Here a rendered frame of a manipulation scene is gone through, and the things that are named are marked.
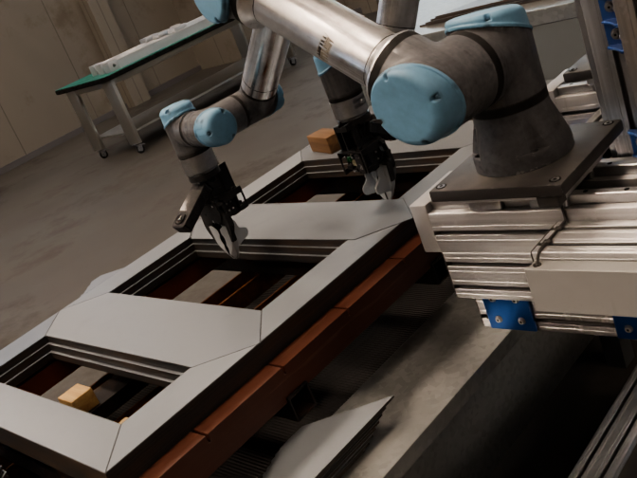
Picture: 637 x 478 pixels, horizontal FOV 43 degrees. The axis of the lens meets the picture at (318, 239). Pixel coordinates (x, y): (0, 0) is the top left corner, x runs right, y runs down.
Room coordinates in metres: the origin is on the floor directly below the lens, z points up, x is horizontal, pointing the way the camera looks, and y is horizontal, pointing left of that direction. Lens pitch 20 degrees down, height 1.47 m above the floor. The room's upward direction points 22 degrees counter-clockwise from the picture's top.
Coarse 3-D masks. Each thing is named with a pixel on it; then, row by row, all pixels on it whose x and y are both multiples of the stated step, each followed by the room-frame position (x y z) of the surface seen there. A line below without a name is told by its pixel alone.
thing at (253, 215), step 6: (270, 204) 1.98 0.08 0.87; (276, 204) 1.97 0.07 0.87; (252, 210) 2.00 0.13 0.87; (258, 210) 1.98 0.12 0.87; (264, 210) 1.96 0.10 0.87; (270, 210) 1.94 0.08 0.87; (246, 216) 1.96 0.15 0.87; (252, 216) 1.94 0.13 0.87; (258, 216) 1.93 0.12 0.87; (240, 222) 1.94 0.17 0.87; (246, 222) 1.92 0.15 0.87; (252, 222) 1.90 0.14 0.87
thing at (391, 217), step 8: (392, 208) 1.62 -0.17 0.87; (400, 208) 1.60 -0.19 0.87; (408, 208) 1.59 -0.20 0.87; (384, 216) 1.59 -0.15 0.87; (392, 216) 1.57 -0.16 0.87; (400, 216) 1.56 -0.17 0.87; (376, 224) 1.57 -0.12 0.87; (384, 224) 1.55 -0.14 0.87; (392, 224) 1.53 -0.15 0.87; (368, 232) 1.54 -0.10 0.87
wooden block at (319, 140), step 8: (312, 136) 2.29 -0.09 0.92; (320, 136) 2.26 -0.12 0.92; (328, 136) 2.22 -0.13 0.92; (336, 136) 2.22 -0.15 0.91; (312, 144) 2.30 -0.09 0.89; (320, 144) 2.25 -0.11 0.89; (328, 144) 2.21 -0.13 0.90; (336, 144) 2.22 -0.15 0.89; (320, 152) 2.27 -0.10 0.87; (328, 152) 2.23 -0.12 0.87
